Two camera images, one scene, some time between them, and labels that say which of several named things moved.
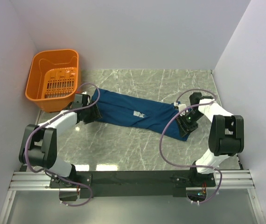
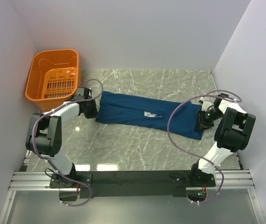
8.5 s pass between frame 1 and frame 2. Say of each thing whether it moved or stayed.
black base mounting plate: stayed
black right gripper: moved
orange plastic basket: stayed
